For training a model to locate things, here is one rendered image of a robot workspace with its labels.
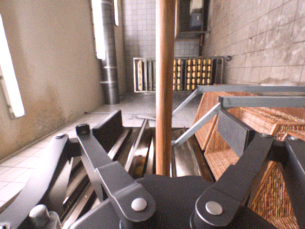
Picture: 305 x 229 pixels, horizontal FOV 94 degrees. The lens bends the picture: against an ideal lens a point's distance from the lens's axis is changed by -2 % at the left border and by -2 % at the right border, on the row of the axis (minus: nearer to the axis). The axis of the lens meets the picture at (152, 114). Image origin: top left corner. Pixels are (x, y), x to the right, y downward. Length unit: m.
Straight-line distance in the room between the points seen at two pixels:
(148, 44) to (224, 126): 5.20
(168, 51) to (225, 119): 0.13
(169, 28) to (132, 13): 5.39
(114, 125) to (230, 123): 0.13
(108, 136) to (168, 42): 0.16
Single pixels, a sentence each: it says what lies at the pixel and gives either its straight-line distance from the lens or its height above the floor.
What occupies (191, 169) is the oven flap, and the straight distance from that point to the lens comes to 1.19.
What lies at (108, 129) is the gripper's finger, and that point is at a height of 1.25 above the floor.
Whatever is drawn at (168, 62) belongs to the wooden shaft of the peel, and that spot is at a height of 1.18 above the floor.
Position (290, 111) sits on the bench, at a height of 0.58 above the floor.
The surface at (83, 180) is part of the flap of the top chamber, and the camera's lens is 1.14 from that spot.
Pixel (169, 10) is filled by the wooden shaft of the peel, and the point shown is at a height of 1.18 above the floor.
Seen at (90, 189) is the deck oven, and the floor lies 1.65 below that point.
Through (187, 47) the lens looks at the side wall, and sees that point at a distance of 5.34.
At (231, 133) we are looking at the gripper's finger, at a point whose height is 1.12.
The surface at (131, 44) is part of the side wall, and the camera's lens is 5.43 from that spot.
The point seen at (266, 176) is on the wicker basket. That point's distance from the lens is 0.79.
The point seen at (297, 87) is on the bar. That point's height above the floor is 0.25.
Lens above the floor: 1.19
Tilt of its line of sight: 5 degrees up
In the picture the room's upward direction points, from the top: 90 degrees counter-clockwise
